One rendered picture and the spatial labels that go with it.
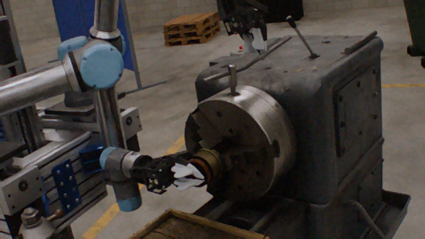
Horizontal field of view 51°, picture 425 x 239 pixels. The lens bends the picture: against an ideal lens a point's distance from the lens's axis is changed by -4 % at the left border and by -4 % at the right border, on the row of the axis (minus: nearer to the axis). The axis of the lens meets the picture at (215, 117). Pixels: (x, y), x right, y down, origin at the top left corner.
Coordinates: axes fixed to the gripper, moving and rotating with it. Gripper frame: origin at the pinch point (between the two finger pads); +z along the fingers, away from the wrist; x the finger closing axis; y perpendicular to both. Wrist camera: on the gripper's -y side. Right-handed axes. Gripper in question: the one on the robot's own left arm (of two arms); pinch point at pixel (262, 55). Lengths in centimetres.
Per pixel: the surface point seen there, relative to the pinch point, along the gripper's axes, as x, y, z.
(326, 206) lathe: 3.2, 1.1, 48.5
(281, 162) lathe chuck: 3.7, 14.9, 28.1
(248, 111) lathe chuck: 2.2, 18.0, 11.8
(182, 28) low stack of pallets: -542, -551, -79
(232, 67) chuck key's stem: -0.1, 14.7, -0.3
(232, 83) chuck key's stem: -2.3, 14.9, 3.8
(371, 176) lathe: 0, -38, 57
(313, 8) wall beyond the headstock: -448, -900, -27
